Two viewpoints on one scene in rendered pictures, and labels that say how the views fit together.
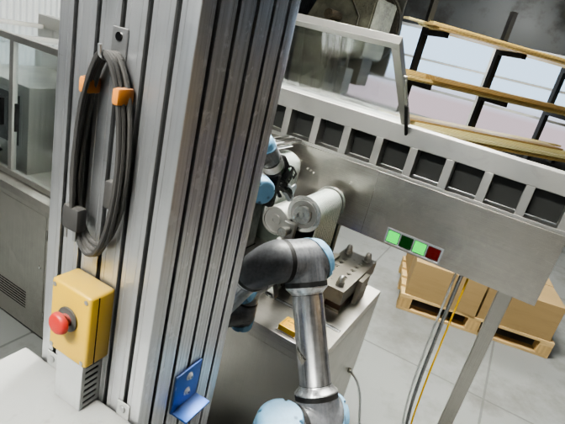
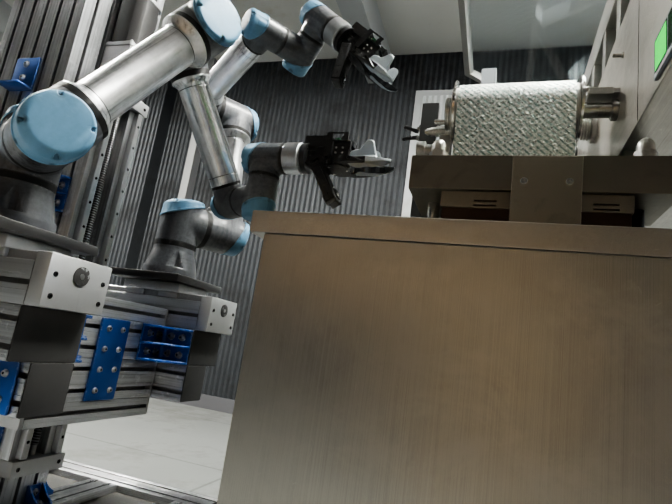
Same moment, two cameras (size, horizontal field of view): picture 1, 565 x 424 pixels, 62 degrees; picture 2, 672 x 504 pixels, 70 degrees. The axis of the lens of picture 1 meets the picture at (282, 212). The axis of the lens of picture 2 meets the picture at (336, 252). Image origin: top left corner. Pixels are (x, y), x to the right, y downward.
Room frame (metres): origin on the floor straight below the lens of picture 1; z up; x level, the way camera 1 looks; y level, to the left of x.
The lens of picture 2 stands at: (1.41, -1.06, 0.68)
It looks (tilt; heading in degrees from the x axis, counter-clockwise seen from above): 12 degrees up; 84
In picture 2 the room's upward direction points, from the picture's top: 8 degrees clockwise
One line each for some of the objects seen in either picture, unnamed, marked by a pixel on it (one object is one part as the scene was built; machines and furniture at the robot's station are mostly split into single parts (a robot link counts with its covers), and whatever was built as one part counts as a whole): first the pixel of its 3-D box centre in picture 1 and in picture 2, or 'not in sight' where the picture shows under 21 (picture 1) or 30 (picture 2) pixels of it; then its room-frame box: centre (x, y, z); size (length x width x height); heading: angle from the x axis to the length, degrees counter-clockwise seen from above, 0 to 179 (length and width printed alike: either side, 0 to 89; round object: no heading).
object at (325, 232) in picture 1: (321, 241); (510, 157); (1.83, -0.19, 1.11); 0.23 x 0.01 x 0.18; 155
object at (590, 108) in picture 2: not in sight; (598, 110); (2.01, -0.21, 1.25); 0.07 x 0.04 x 0.04; 155
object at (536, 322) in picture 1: (473, 287); not in sight; (3.75, -1.79, 0.23); 1.30 x 0.94 x 0.45; 74
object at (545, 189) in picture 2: (361, 288); (545, 191); (1.79, -0.41, 0.96); 0.10 x 0.03 x 0.11; 155
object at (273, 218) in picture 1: (289, 214); not in sight; (1.91, -0.03, 1.17); 0.26 x 0.12 x 0.12; 155
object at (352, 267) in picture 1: (342, 273); (531, 190); (1.81, -0.32, 1.00); 0.40 x 0.16 x 0.06; 155
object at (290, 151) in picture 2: not in sight; (297, 159); (1.40, 0.01, 1.11); 0.08 x 0.05 x 0.08; 65
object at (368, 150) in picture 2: not in sight; (369, 152); (1.55, -0.09, 1.11); 0.09 x 0.03 x 0.06; 146
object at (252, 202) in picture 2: (239, 314); (256, 199); (1.32, 0.06, 1.01); 0.11 x 0.08 x 0.11; 126
